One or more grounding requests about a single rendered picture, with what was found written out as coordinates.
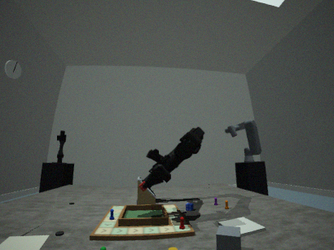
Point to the blue pawn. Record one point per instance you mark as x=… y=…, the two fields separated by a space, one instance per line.
x=111 y=217

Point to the dark red pawn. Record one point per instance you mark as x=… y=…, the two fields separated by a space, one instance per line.
x=182 y=223

